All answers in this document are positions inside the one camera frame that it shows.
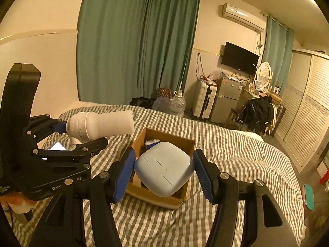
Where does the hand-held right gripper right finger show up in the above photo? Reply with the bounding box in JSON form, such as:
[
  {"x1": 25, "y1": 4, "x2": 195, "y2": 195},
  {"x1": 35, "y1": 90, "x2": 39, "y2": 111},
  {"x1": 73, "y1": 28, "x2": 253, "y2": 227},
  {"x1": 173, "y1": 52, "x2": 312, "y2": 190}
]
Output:
[{"x1": 193, "y1": 148, "x2": 296, "y2": 247}]

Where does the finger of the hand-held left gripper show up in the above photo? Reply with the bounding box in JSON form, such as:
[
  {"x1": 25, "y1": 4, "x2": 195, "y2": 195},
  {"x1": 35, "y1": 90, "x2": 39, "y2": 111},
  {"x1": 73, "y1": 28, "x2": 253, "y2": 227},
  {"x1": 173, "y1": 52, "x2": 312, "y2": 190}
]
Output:
[
  {"x1": 31, "y1": 137, "x2": 109, "y2": 165},
  {"x1": 26, "y1": 114, "x2": 70, "y2": 144}
]

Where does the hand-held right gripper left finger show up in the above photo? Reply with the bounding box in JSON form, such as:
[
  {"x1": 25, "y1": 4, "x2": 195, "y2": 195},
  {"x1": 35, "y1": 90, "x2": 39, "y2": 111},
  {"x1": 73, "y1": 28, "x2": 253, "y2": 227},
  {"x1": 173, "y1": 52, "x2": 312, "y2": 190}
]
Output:
[{"x1": 28, "y1": 147, "x2": 136, "y2": 247}]

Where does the light blue rounded case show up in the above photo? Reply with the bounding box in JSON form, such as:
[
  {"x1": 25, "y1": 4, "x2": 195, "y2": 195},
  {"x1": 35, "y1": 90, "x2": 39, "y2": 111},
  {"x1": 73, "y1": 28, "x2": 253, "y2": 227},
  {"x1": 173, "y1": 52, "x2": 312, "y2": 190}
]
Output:
[{"x1": 134, "y1": 141, "x2": 194, "y2": 198}]

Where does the blue tissue packet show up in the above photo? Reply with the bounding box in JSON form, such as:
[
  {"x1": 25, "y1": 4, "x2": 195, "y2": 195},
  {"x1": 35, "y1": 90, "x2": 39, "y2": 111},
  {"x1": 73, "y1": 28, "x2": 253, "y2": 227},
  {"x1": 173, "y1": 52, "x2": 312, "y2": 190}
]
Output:
[{"x1": 145, "y1": 138, "x2": 161, "y2": 150}]

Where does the brown cardboard box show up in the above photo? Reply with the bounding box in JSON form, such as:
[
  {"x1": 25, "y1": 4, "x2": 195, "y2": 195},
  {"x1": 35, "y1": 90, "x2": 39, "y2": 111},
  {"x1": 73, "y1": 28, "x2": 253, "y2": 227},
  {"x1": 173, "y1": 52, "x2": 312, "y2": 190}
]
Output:
[{"x1": 125, "y1": 128, "x2": 196, "y2": 210}]

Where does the smartphone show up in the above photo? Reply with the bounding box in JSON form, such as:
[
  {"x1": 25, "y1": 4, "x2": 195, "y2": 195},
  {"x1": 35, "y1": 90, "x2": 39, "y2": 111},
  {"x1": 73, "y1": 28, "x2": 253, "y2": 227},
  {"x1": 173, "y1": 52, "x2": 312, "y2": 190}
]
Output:
[{"x1": 49, "y1": 141, "x2": 68, "y2": 151}]

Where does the orange plush toy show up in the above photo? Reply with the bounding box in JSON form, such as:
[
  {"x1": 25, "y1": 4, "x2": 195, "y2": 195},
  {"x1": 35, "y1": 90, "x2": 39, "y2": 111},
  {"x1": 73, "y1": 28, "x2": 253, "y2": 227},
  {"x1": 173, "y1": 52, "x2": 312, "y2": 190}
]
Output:
[{"x1": 0, "y1": 192, "x2": 35, "y2": 214}]

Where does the clear water jug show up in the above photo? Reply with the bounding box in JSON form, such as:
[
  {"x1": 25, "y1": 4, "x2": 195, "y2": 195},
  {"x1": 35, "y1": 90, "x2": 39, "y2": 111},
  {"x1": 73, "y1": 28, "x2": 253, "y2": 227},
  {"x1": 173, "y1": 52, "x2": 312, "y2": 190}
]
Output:
[{"x1": 168, "y1": 89, "x2": 186, "y2": 117}]

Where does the white suitcase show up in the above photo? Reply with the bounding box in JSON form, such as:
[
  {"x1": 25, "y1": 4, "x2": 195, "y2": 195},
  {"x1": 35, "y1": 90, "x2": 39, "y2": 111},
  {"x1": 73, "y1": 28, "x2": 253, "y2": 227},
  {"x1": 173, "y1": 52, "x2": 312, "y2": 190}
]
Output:
[{"x1": 192, "y1": 80, "x2": 219, "y2": 119}]

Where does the silver small fridge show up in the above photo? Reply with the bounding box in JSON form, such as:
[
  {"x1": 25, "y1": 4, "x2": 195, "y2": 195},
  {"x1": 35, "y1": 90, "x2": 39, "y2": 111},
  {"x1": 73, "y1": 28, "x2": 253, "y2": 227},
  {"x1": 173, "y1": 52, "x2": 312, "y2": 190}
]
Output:
[{"x1": 209, "y1": 76, "x2": 243, "y2": 123}]

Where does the black jacket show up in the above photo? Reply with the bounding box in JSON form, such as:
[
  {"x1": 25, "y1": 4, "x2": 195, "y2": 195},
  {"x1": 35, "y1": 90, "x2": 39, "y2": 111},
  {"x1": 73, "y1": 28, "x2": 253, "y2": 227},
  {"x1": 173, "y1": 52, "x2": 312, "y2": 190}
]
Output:
[{"x1": 238, "y1": 96, "x2": 274, "y2": 134}]

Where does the floral bag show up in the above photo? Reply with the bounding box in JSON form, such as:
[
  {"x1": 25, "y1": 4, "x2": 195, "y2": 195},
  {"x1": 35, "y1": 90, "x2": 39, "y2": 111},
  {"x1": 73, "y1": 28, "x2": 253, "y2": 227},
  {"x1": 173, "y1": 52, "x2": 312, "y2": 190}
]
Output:
[{"x1": 157, "y1": 87, "x2": 175, "y2": 99}]

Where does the silver suitcase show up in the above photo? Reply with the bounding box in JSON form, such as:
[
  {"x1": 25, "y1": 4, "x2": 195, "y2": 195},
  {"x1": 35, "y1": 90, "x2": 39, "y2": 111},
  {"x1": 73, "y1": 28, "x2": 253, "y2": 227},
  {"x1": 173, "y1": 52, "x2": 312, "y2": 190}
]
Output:
[{"x1": 270, "y1": 104, "x2": 286, "y2": 137}]

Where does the clear plastic bag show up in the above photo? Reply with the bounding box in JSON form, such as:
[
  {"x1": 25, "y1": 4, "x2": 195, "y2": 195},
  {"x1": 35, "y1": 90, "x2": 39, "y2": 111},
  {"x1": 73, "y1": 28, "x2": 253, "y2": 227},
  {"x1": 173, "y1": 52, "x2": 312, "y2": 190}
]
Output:
[{"x1": 209, "y1": 68, "x2": 223, "y2": 81}]

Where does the wooden dressing table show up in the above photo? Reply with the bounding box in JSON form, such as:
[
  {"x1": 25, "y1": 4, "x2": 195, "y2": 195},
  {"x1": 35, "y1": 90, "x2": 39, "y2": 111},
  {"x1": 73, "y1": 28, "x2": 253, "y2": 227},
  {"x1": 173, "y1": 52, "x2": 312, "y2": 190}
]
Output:
[{"x1": 243, "y1": 89, "x2": 282, "y2": 104}]

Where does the teal oval board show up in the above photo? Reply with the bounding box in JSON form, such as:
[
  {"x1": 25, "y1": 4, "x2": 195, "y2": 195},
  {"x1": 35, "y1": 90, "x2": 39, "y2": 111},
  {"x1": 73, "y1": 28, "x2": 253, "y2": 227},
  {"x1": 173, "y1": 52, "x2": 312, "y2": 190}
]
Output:
[{"x1": 303, "y1": 184, "x2": 315, "y2": 210}]

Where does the white oval mirror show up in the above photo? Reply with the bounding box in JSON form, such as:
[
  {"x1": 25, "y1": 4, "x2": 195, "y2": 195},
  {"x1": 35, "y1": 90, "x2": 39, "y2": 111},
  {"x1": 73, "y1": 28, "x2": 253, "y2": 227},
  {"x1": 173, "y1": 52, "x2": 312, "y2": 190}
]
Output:
[{"x1": 256, "y1": 61, "x2": 273, "y2": 88}]

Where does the white louvred wardrobe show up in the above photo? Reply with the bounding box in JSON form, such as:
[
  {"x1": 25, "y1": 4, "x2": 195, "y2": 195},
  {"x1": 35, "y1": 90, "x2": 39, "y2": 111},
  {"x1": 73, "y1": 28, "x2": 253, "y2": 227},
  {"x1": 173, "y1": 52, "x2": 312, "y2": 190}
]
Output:
[{"x1": 274, "y1": 49, "x2": 329, "y2": 174}]

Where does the light green curtain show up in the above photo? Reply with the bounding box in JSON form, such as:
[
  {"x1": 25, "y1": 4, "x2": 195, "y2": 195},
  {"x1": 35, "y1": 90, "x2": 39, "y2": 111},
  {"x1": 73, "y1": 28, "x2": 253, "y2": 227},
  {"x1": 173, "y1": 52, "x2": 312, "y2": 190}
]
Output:
[{"x1": 262, "y1": 14, "x2": 295, "y2": 93}]

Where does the white air conditioner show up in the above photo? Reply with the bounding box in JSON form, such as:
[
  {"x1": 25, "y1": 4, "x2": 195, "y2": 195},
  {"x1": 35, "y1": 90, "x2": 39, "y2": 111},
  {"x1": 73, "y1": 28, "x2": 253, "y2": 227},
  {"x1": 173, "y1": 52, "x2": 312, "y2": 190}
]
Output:
[{"x1": 222, "y1": 2, "x2": 267, "y2": 33}]

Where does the black wall television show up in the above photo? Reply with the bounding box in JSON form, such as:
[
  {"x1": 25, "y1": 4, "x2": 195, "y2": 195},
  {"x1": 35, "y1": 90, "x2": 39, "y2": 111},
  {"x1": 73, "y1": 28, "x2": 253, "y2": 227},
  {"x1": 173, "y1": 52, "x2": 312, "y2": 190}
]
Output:
[{"x1": 221, "y1": 41, "x2": 259, "y2": 75}]

